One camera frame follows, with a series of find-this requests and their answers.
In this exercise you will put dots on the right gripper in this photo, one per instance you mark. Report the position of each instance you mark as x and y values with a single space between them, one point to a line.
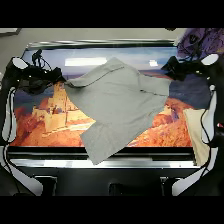
174 69

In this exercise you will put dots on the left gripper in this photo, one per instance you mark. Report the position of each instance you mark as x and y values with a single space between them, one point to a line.
55 76

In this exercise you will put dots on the grey T-shirt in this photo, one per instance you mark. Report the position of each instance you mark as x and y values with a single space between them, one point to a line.
116 103

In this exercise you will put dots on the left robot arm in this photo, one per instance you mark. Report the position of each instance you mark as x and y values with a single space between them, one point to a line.
10 113

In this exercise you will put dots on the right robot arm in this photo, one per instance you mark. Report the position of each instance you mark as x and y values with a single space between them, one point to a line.
209 116

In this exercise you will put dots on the purple garment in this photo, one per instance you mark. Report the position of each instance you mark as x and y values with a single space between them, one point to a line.
213 40

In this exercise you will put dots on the beige garment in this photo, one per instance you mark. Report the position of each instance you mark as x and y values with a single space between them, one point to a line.
195 133

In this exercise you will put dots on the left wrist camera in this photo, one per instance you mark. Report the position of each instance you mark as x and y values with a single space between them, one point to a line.
38 58

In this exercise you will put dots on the silver frame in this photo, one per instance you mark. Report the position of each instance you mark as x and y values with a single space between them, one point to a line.
100 163

